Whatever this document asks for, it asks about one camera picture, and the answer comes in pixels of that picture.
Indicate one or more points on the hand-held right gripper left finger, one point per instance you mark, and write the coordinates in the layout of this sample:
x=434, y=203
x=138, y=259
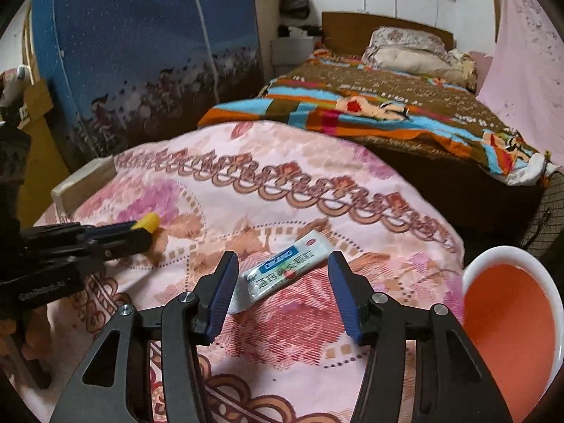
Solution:
x=220, y=295

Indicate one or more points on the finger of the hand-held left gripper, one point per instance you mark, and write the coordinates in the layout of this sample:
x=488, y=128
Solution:
x=127, y=244
x=66, y=234

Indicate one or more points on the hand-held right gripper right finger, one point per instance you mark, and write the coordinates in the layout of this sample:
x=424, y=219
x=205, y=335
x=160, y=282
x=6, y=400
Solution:
x=347, y=299

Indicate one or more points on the small yellow plastic piece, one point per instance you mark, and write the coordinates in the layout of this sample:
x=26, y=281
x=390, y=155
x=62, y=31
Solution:
x=148, y=222

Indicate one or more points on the white toothpaste tube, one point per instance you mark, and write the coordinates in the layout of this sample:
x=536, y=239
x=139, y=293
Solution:
x=282, y=268

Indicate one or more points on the orange bucket with white rim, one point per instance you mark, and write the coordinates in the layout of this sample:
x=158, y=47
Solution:
x=506, y=317

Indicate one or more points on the beige wooden board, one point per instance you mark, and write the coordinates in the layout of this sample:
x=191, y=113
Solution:
x=83, y=180

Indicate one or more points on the yellow wooden cabinet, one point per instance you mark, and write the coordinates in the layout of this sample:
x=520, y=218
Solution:
x=39, y=141

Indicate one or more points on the pink floral blanket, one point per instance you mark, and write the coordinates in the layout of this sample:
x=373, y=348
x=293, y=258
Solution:
x=286, y=176

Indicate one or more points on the blue printed wardrobe cover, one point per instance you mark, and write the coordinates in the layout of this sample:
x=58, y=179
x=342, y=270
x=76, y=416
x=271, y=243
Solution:
x=145, y=53

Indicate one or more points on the colourful striped brown blanket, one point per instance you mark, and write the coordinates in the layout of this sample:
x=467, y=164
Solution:
x=374, y=97

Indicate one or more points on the dark wicker chair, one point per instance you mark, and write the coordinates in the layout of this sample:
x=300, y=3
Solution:
x=544, y=224

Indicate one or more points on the cream pillow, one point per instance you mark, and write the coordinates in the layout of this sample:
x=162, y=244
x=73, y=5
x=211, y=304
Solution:
x=418, y=64

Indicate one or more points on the white bedside cabinet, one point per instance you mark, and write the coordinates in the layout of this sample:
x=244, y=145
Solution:
x=291, y=53

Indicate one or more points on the floral pillow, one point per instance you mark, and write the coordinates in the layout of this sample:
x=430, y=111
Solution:
x=405, y=42

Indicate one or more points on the wooden bed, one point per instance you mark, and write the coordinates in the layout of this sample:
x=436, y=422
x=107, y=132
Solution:
x=348, y=26

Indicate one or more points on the pink hanging bed sheet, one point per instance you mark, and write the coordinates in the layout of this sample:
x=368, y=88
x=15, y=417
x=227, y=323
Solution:
x=528, y=53

